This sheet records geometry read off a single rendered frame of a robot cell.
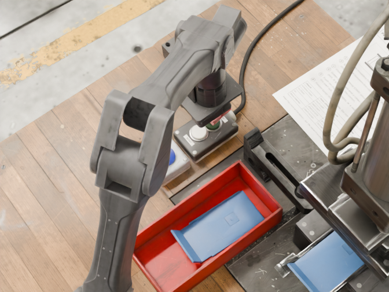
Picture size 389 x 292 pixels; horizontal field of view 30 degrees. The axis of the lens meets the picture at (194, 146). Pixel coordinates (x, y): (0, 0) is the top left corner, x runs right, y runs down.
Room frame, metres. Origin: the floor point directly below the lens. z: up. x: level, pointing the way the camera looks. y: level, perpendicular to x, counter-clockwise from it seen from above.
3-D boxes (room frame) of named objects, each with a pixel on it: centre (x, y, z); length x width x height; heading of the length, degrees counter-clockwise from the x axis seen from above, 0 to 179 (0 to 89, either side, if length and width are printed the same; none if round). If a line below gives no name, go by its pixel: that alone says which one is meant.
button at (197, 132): (0.65, -0.01, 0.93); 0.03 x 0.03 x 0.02
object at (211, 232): (0.46, -0.02, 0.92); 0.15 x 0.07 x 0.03; 117
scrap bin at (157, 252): (0.45, 0.00, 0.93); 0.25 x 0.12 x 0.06; 121
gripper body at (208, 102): (0.66, -0.04, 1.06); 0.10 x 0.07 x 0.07; 121
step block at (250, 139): (0.58, -0.12, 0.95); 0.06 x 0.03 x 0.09; 31
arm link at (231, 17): (0.70, -0.06, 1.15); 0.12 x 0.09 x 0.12; 149
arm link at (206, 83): (0.67, -0.04, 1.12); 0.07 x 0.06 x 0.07; 149
